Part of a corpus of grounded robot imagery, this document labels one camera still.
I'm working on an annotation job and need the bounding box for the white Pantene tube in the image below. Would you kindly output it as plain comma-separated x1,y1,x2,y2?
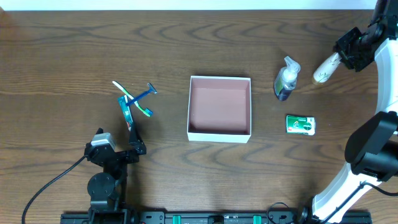
312,52,341,85

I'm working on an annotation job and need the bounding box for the clear foam pump bottle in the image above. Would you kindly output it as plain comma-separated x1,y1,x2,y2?
274,56,301,101

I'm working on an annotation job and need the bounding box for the white cardboard box pink inside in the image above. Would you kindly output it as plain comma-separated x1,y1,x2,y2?
187,76,252,144

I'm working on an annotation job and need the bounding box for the green white soap box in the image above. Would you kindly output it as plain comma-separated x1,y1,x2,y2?
285,114,316,136

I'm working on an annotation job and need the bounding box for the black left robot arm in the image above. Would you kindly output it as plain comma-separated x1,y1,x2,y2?
84,124,146,224

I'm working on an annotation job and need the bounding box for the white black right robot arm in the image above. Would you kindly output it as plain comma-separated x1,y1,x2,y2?
295,0,397,223

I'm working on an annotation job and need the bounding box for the green white toothbrush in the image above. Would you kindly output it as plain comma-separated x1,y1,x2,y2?
112,80,153,117

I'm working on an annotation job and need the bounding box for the green toothpaste tube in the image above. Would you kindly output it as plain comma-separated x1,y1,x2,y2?
118,95,133,131

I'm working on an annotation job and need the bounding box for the blue disposable razor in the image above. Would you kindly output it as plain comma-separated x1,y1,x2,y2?
126,83,157,106

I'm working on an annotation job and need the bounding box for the black mounting rail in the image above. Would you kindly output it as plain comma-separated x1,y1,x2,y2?
60,210,373,224

